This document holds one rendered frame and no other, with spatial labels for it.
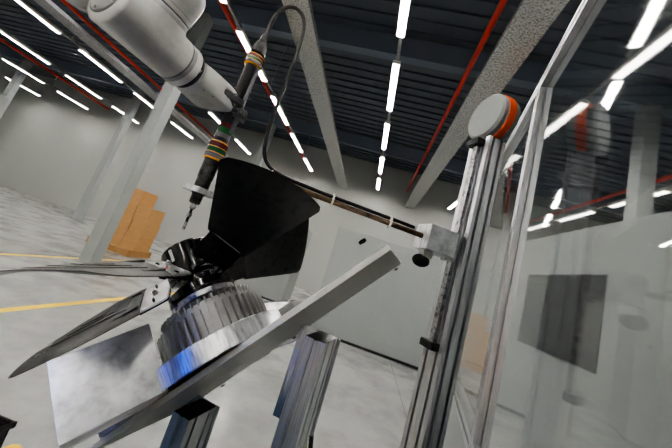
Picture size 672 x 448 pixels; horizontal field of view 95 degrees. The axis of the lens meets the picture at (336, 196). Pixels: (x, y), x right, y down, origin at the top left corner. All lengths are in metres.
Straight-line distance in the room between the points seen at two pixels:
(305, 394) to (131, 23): 0.69
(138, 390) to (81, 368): 0.10
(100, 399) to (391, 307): 5.72
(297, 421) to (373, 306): 5.52
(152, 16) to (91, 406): 0.63
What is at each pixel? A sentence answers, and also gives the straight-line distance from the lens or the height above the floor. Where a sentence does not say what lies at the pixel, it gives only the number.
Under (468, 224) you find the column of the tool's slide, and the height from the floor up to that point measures 1.52.
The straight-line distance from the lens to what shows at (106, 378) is 0.73.
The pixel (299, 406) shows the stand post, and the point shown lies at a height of 1.03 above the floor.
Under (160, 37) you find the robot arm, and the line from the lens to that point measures 0.62.
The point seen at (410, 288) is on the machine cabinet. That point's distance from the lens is 6.23.
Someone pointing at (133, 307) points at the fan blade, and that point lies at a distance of 0.85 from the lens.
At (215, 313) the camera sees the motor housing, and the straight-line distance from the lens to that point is 0.70.
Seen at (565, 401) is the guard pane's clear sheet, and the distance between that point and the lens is 0.57.
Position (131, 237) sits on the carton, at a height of 0.43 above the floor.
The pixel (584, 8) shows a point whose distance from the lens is 0.99.
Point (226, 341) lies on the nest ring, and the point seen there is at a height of 1.11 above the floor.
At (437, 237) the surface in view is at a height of 1.45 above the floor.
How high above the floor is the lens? 1.30
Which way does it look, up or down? 12 degrees up
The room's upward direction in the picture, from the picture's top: 18 degrees clockwise
